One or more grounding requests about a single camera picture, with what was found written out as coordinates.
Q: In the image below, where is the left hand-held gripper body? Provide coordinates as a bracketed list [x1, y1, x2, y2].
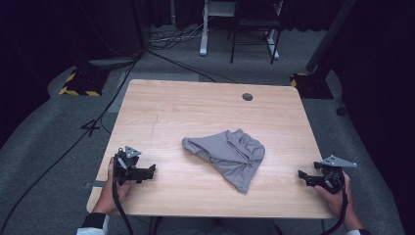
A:
[114, 145, 149, 187]

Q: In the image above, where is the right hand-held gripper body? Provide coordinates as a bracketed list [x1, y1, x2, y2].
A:
[312, 154, 358, 196]

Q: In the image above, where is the gray cloth garment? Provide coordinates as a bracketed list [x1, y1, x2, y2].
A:
[181, 127, 266, 194]

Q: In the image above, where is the person's left hand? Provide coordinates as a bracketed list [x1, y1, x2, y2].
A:
[91, 156, 135, 215]

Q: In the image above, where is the person's right hand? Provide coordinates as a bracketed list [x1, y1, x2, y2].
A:
[313, 171, 365, 231]

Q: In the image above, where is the gray tape strip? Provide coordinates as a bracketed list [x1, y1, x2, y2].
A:
[82, 179, 108, 190]

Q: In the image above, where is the striped-edge black stand base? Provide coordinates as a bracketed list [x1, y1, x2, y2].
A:
[58, 67, 111, 98]
[289, 71, 335, 100]

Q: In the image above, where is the slanted dark stand pole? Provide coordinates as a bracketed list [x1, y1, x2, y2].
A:
[304, 0, 359, 73]

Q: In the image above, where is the black chair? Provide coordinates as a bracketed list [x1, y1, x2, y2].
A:
[226, 0, 286, 66]

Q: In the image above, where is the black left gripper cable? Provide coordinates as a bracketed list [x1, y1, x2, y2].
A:
[112, 164, 135, 235]

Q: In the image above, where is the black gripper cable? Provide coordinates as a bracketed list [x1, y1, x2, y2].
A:
[319, 182, 349, 235]
[112, 164, 135, 235]

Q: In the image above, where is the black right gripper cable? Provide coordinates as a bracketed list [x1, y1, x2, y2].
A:
[319, 182, 349, 235]

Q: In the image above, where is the long black floor cable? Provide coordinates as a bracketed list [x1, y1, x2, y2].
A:
[0, 48, 145, 233]

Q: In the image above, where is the thin black floor cable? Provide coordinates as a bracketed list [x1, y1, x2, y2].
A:
[145, 47, 239, 84]

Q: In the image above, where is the bundle of floor cables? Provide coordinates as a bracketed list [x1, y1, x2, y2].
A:
[147, 18, 214, 52]

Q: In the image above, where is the white desk frame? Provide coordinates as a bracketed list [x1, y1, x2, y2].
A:
[199, 0, 284, 61]

